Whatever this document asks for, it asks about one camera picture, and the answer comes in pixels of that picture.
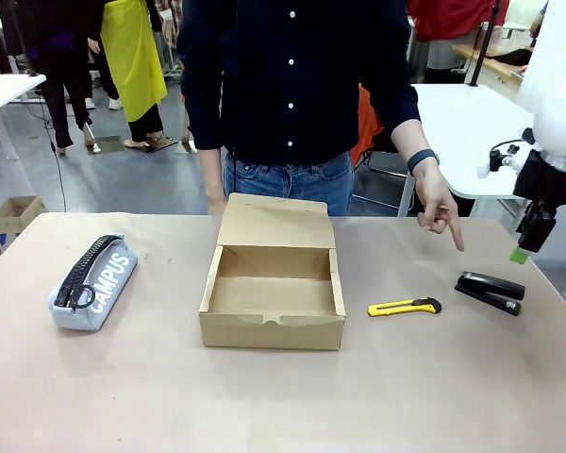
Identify person's left hand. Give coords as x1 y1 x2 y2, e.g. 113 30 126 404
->
412 162 466 253

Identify dark navy button shirt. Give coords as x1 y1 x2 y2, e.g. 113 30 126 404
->
176 0 424 167

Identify blue jeans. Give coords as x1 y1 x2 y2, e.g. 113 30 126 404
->
223 150 355 217

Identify person's left forearm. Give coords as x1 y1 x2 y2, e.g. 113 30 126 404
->
390 117 438 162

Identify white table with white leg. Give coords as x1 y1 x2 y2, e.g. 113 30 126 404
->
0 73 47 162

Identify figure in black clothes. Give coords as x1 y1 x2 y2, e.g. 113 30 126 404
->
25 0 100 156

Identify person in red top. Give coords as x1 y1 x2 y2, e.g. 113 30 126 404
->
407 0 511 84

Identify person's right hand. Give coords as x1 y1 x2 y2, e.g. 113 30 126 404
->
206 186 229 216

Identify figure in yellow apron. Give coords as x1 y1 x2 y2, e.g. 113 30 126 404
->
88 0 178 153

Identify grey Campus pencil case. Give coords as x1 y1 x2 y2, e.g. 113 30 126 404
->
46 232 139 331

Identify small open cardboard floor box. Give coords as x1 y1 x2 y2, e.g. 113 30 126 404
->
0 194 48 234

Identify orange chair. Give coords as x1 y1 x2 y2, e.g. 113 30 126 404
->
350 83 411 210

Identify black stand pole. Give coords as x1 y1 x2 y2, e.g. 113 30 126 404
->
468 0 504 88

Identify black floor cable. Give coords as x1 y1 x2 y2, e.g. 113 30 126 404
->
38 88 69 213

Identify black wristband watch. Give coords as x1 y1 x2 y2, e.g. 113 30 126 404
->
407 148 441 176

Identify brown cardboard box with lid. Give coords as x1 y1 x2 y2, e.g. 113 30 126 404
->
198 192 347 352

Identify wooden workbench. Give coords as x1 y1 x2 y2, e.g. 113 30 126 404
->
451 42 535 89

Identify black stapler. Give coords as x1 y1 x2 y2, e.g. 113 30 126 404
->
454 270 526 317

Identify person's right forearm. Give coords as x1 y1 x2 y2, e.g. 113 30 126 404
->
196 147 227 191

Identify white table with rounded corner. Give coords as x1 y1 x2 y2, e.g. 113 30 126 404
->
398 83 537 218

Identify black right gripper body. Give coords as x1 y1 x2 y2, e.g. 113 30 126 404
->
512 149 566 210

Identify yellow and black utility knife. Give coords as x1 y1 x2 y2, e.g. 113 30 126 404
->
367 296 443 318

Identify black camera cable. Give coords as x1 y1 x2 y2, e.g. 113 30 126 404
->
490 138 529 157

